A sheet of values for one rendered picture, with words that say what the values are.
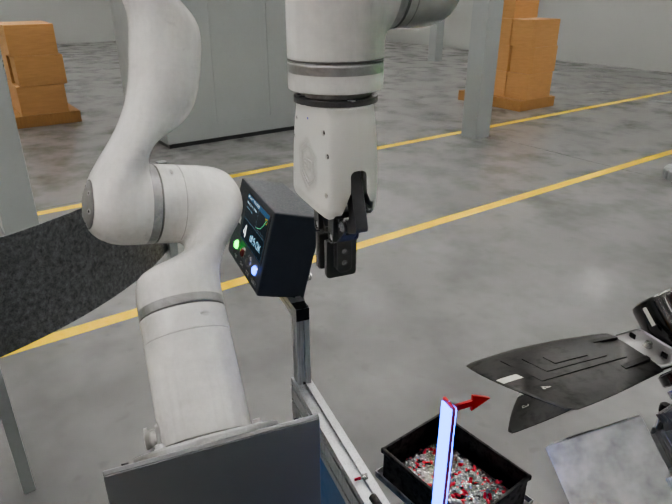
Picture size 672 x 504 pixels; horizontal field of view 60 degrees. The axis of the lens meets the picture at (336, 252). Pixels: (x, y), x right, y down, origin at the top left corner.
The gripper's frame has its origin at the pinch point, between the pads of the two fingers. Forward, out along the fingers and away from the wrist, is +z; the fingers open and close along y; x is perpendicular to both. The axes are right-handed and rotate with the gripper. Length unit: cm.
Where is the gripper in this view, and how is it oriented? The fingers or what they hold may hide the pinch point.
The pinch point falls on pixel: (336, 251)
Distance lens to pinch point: 58.1
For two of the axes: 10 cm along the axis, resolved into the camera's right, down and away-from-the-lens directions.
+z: 0.0, 9.1, 4.2
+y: 3.9, 3.9, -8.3
